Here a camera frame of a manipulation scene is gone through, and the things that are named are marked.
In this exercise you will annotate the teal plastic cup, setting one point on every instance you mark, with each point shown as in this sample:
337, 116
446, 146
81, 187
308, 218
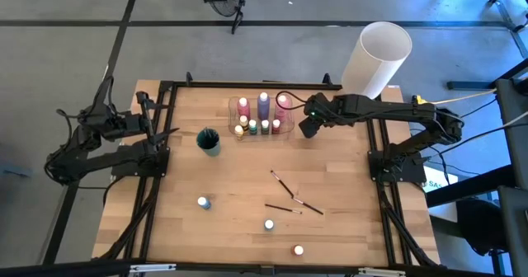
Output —
214, 150

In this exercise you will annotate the cerulean blue C825 paint bottle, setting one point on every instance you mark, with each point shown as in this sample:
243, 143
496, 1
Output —
268, 225

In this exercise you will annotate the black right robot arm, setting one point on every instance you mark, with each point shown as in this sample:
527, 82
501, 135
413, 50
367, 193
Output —
392, 108

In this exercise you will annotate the tall pink apple-label bottle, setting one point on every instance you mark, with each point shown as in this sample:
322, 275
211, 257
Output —
281, 112

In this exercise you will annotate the small orange red paint bottle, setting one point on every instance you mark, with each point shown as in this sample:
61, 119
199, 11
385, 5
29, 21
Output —
297, 250

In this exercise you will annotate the white printed box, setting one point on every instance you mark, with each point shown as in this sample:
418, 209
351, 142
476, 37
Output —
439, 182

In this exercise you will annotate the clear plastic bin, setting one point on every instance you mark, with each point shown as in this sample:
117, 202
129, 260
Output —
288, 130

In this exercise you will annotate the tall lavender paint bottle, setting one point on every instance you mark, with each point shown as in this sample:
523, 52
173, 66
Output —
264, 106

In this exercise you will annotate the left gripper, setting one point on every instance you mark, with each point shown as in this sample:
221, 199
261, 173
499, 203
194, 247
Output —
138, 122

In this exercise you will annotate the tall salmon pink paint bottle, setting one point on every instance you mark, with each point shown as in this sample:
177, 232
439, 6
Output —
243, 109

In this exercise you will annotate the white shade table lamp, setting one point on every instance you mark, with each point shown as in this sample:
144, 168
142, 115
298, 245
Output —
377, 58

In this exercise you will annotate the small golden yellow paint bottle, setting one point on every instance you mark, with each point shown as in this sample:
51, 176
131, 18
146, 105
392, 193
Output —
239, 133

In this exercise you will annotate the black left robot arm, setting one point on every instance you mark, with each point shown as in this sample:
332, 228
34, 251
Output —
99, 157

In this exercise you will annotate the grey wheeled stand base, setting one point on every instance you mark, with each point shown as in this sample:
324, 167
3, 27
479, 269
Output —
513, 27

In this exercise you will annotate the white frame bracket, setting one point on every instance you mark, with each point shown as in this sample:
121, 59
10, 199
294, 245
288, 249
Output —
152, 267
381, 272

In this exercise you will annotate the small blue paint bottle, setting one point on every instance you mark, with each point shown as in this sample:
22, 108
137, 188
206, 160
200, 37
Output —
204, 203

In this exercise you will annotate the small dark green paint bottle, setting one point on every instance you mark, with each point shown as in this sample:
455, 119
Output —
265, 128

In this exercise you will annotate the small lemon yellow paint bottle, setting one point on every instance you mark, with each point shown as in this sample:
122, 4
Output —
243, 122

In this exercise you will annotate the black office chair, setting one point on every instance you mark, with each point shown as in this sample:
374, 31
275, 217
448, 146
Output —
480, 225

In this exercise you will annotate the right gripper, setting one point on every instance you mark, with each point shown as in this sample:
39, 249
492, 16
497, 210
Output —
315, 112

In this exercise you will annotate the thin black paint brush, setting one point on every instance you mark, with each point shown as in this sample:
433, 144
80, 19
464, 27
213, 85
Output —
282, 184
309, 207
284, 209

